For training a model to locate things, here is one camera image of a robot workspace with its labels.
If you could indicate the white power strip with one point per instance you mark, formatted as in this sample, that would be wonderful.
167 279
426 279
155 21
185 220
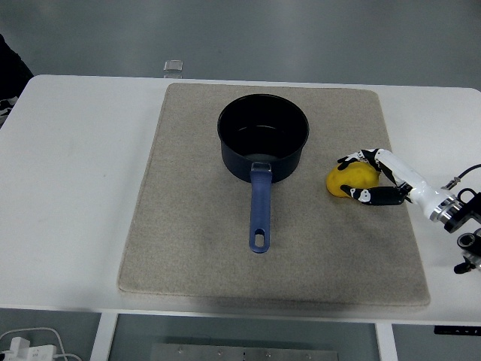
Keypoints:
26 351

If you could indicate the person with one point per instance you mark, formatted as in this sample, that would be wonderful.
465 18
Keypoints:
11 71

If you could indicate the grey metal plate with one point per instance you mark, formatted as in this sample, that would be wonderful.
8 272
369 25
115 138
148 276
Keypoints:
244 353

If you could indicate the black table control panel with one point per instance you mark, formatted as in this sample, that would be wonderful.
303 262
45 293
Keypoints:
456 330

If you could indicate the yellow potato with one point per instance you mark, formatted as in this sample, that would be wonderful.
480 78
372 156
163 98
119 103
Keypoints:
351 176

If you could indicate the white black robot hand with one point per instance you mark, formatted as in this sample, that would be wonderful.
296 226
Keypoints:
409 178

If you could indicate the beige felt mat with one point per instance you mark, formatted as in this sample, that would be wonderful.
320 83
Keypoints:
188 244

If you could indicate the small clear plastic box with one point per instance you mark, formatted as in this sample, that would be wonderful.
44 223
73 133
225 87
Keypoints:
173 67

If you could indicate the white table leg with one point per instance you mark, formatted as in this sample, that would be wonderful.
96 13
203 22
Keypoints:
386 344
103 338

